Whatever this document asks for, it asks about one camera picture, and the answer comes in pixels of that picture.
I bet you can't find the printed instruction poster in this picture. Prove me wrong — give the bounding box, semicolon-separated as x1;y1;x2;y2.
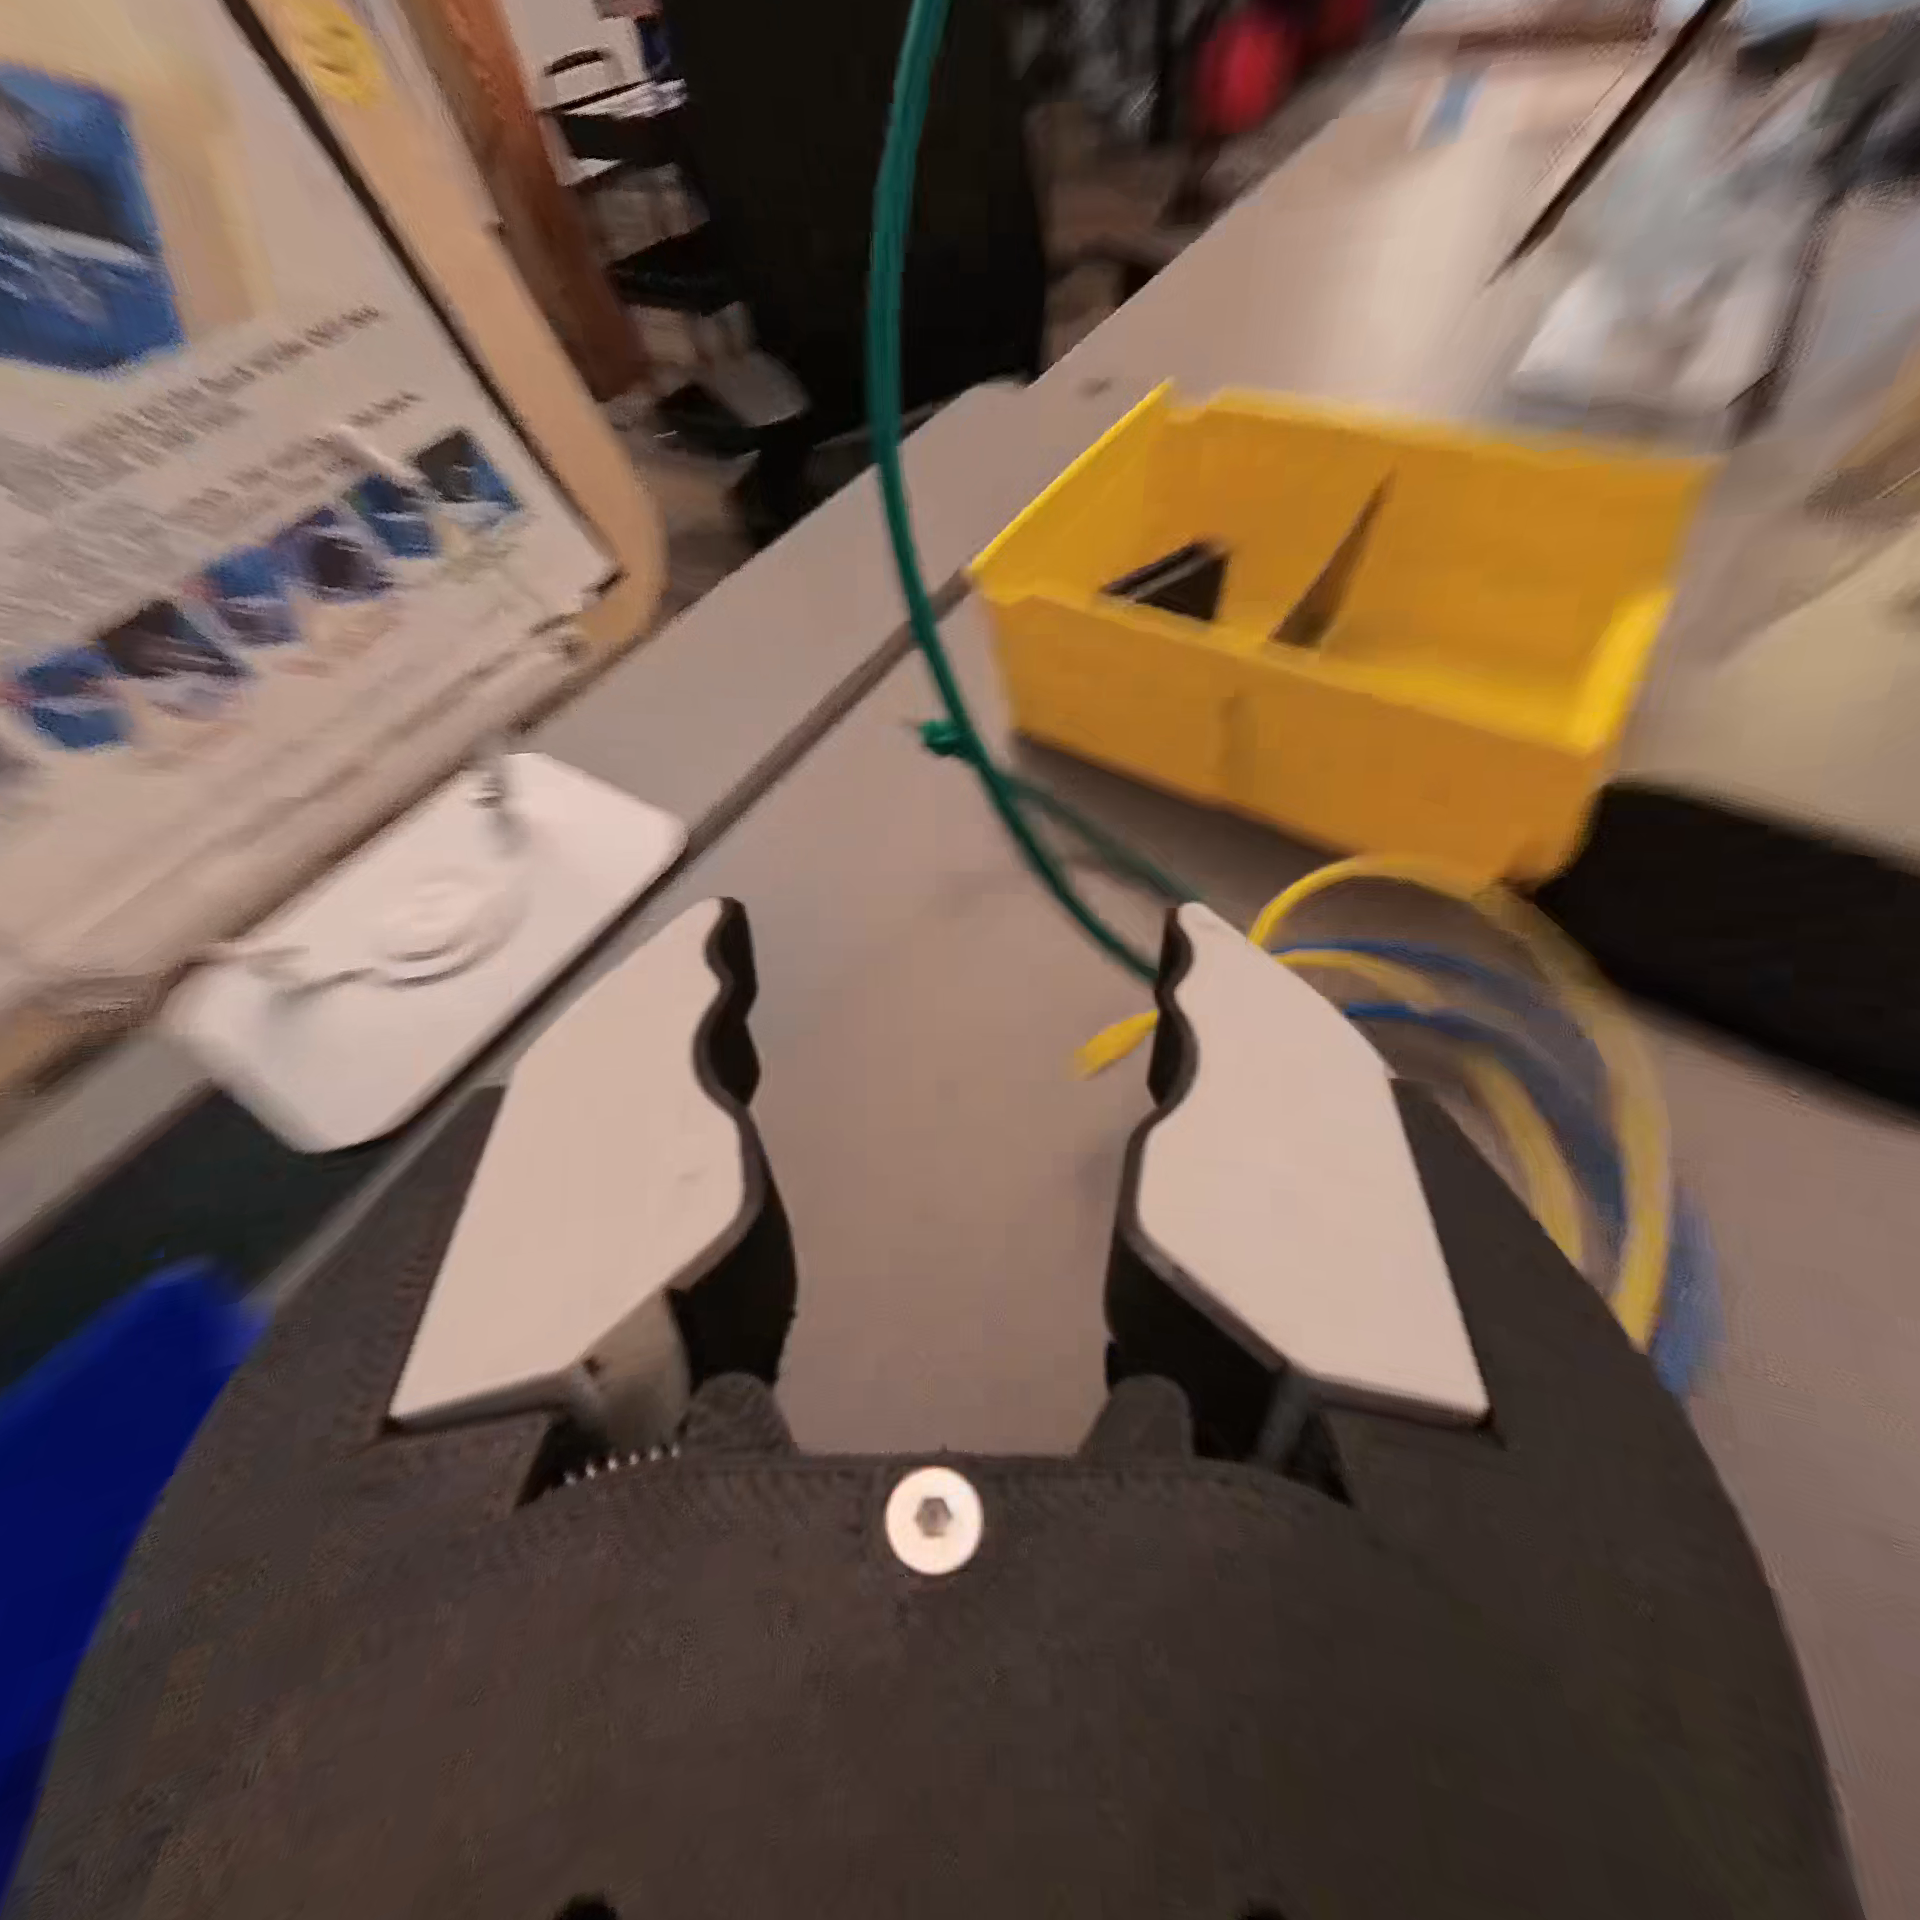
0;0;624;1021

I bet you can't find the blue plastic bin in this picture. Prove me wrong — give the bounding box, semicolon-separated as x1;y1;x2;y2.
0;1258;270;1865

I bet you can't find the yellow plastic bin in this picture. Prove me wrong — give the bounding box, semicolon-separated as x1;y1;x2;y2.
972;382;1722;889

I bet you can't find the white stand base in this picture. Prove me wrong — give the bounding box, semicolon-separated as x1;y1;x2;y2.
164;749;696;1154

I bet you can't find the black chair armrest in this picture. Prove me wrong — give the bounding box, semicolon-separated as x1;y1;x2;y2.
1537;785;1920;1123

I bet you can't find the green ethernet cable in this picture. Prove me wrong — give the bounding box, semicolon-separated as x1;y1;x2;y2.
867;0;1204;988

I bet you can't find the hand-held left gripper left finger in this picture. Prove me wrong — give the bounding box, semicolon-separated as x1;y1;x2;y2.
384;893;801;1470

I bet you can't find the yellow ethernet cable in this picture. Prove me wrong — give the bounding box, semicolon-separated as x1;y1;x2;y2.
1072;855;1678;1354

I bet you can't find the blue ethernet cable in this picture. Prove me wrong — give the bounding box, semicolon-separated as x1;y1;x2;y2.
1275;937;1722;1402

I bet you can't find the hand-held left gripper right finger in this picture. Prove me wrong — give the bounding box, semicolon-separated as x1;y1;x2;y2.
1106;900;1492;1426

